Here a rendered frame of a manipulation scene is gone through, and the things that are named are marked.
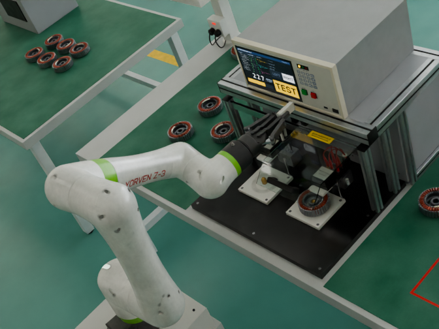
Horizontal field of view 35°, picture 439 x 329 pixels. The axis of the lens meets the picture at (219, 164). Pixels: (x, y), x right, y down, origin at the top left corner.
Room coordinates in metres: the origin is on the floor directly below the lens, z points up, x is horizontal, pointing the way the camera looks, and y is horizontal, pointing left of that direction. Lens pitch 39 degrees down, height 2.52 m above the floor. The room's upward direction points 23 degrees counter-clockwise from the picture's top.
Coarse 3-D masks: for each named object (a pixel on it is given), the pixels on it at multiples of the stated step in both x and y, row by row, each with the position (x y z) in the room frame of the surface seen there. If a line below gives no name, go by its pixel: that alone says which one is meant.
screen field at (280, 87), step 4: (276, 80) 1.91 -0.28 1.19; (276, 84) 1.92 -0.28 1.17; (280, 84) 1.90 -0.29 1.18; (284, 84) 1.88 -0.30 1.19; (288, 84) 1.87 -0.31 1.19; (276, 88) 1.92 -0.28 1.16; (280, 88) 1.91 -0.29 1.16; (284, 88) 1.89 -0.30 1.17; (288, 88) 1.87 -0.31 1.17; (292, 88) 1.85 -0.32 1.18; (296, 88) 1.84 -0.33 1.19; (280, 92) 1.91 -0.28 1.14; (284, 92) 1.89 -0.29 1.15; (288, 92) 1.88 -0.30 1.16; (292, 92) 1.86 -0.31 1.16; (296, 92) 1.84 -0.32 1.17; (292, 96) 1.86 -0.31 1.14; (296, 96) 1.85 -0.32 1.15
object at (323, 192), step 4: (344, 164) 1.77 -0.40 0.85; (348, 164) 1.77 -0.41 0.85; (352, 164) 1.77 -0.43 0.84; (340, 168) 1.76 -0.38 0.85; (344, 168) 1.76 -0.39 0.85; (348, 168) 1.76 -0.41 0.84; (336, 172) 1.75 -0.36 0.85; (340, 172) 1.75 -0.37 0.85; (344, 172) 1.75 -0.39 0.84; (332, 176) 1.72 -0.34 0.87; (336, 176) 1.74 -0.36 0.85; (340, 176) 1.74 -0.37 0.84; (328, 180) 1.71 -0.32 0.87; (332, 180) 1.72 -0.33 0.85; (324, 184) 1.71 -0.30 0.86; (328, 184) 1.71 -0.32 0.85; (332, 184) 1.72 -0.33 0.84; (320, 188) 1.73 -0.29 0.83; (324, 188) 1.71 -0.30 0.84; (328, 188) 1.71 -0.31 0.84; (320, 192) 1.71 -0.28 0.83; (324, 192) 1.71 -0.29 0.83
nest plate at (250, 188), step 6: (258, 174) 1.98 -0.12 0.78; (252, 180) 1.96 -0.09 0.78; (246, 186) 1.94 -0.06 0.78; (252, 186) 1.93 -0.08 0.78; (258, 186) 1.92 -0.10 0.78; (246, 192) 1.91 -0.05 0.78; (252, 192) 1.90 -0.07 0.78; (258, 192) 1.89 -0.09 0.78; (264, 192) 1.88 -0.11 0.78; (270, 192) 1.86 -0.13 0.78; (258, 198) 1.86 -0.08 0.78; (264, 198) 1.84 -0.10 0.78; (270, 198) 1.83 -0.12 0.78
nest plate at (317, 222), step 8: (328, 192) 1.75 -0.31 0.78; (336, 200) 1.69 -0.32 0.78; (344, 200) 1.68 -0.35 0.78; (296, 208) 1.73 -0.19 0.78; (336, 208) 1.66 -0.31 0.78; (296, 216) 1.70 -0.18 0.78; (304, 216) 1.68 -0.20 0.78; (320, 216) 1.65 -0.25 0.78; (328, 216) 1.64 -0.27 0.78; (312, 224) 1.64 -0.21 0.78; (320, 224) 1.62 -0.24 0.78
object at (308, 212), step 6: (324, 198) 1.69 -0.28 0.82; (300, 204) 1.71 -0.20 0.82; (318, 204) 1.68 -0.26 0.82; (324, 204) 1.67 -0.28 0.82; (330, 204) 1.68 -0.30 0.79; (300, 210) 1.70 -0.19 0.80; (306, 210) 1.67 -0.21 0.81; (312, 210) 1.66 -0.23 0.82; (318, 210) 1.65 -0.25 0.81; (324, 210) 1.66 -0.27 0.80; (312, 216) 1.66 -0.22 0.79
